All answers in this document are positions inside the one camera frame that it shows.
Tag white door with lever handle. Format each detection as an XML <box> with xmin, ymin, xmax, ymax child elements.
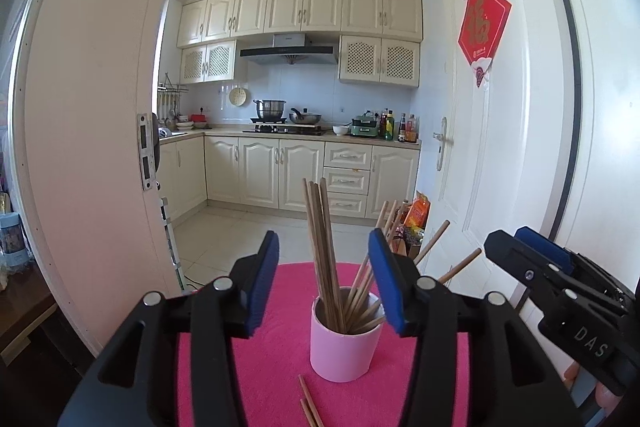
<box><xmin>416</xmin><ymin>0</ymin><xmax>584</xmax><ymax>308</ymax></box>

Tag green electric cooker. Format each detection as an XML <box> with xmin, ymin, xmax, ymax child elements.
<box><xmin>350</xmin><ymin>114</ymin><xmax>381</xmax><ymax>138</ymax></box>

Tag brown wooden side table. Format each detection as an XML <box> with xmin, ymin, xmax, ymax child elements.
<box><xmin>0</xmin><ymin>257</ymin><xmax>59</xmax><ymax>364</ymax></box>

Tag bunch of wooden chopsticks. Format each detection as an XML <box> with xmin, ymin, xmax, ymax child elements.
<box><xmin>302</xmin><ymin>178</ymin><xmax>483</xmax><ymax>336</ymax></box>

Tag hanging utensil rack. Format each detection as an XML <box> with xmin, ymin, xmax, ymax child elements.
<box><xmin>157</xmin><ymin>74</ymin><xmax>190</xmax><ymax>128</ymax></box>

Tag blue printed can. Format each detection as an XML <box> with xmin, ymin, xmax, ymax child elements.
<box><xmin>0</xmin><ymin>212</ymin><xmax>29</xmax><ymax>266</ymax></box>

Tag white door with lock plate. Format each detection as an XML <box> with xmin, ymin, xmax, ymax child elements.
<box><xmin>14</xmin><ymin>0</ymin><xmax>202</xmax><ymax>360</ymax></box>

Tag orange snack bag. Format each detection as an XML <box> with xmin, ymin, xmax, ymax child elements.
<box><xmin>404</xmin><ymin>192</ymin><xmax>432</xmax><ymax>231</ymax></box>

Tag steel cooking pot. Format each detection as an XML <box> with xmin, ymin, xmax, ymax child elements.
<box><xmin>252</xmin><ymin>99</ymin><xmax>287</xmax><ymax>120</ymax></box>

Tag red diamond door poster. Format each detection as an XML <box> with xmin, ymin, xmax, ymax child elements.
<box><xmin>457</xmin><ymin>0</ymin><xmax>514</xmax><ymax>86</ymax></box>

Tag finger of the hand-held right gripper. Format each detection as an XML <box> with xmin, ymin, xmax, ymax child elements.
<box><xmin>484</xmin><ymin>229</ymin><xmax>626</xmax><ymax>324</ymax></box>
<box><xmin>515</xmin><ymin>227</ymin><xmax>626</xmax><ymax>304</ymax></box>

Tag cream upper kitchen cabinets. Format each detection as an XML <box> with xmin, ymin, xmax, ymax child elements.
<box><xmin>176</xmin><ymin>0</ymin><xmax>425</xmax><ymax>88</ymax></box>

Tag cream kitchen cabinets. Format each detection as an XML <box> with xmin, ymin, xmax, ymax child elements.
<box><xmin>176</xmin><ymin>0</ymin><xmax>425</xmax><ymax>88</ymax></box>
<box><xmin>157</xmin><ymin>134</ymin><xmax>422</xmax><ymax>221</ymax></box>

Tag white metal rack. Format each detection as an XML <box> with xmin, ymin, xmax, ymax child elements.
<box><xmin>157</xmin><ymin>194</ymin><xmax>185</xmax><ymax>294</ymax></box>

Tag floor storage box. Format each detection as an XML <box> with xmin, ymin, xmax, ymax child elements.
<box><xmin>390</xmin><ymin>226</ymin><xmax>427</xmax><ymax>264</ymax></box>

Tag person's right hand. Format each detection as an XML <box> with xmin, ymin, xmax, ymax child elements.
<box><xmin>562</xmin><ymin>359</ymin><xmax>623</xmax><ymax>415</ymax></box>

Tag black range hood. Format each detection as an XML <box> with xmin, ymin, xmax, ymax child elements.
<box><xmin>239</xmin><ymin>33</ymin><xmax>340</xmax><ymax>67</ymax></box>

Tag cream lower kitchen cabinets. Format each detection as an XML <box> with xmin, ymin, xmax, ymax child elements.
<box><xmin>157</xmin><ymin>134</ymin><xmax>422</xmax><ymax>221</ymax></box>

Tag long wooden chopstick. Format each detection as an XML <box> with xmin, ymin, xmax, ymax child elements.
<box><xmin>298</xmin><ymin>374</ymin><xmax>327</xmax><ymax>427</ymax></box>
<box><xmin>300</xmin><ymin>399</ymin><xmax>321</xmax><ymax>427</ymax></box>

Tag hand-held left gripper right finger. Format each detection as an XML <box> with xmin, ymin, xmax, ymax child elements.
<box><xmin>368</xmin><ymin>229</ymin><xmax>586</xmax><ymax>427</ymax></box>

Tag pink cylindrical cup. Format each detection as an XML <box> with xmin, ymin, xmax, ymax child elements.
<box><xmin>310</xmin><ymin>286</ymin><xmax>385</xmax><ymax>383</ymax></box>

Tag pink tablecloth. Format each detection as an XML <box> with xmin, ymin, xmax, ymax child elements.
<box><xmin>175</xmin><ymin>262</ymin><xmax>471</xmax><ymax>427</ymax></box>

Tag gas stove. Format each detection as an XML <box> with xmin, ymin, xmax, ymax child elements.
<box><xmin>243</xmin><ymin>118</ymin><xmax>326</xmax><ymax>136</ymax></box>

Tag steel wok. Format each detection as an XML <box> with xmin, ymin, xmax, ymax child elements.
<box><xmin>289</xmin><ymin>107</ymin><xmax>323</xmax><ymax>124</ymax></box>

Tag black kitchen appliance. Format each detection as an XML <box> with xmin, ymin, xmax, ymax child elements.
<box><xmin>152</xmin><ymin>112</ymin><xmax>162</xmax><ymax>180</ymax></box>

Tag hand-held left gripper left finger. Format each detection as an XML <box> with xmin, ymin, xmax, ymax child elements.
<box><xmin>57</xmin><ymin>230</ymin><xmax>280</xmax><ymax>427</ymax></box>

